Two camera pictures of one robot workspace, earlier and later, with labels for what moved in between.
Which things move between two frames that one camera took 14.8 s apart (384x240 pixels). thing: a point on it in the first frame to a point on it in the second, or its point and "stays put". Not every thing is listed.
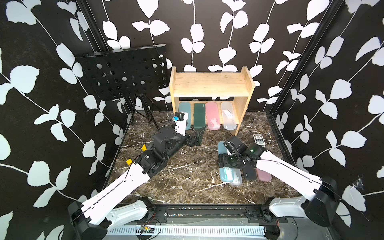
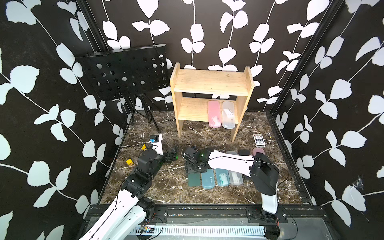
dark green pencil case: [199, 115] to [194, 179]
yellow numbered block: [129, 161] stays put
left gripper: [196, 140] to [168, 159]
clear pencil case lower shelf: [228, 116] stays put
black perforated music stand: [121, 73] stays put
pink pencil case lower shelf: [212, 116] stays put
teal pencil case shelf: [185, 107] to [208, 179]
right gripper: [222, 162] to [187, 166]
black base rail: [209, 214] stays put
